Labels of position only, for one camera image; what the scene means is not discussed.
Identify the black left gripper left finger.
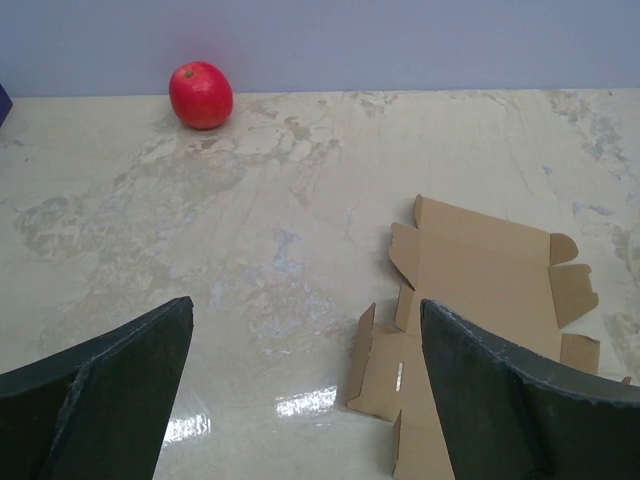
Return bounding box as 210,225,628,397
1,296,194,479

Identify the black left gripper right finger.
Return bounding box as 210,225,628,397
420,300,639,479

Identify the brown cardboard box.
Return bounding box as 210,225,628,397
345,197,600,479

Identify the purple rectangular box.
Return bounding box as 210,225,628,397
0,84,13,126

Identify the red apple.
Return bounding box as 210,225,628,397
169,61,234,130

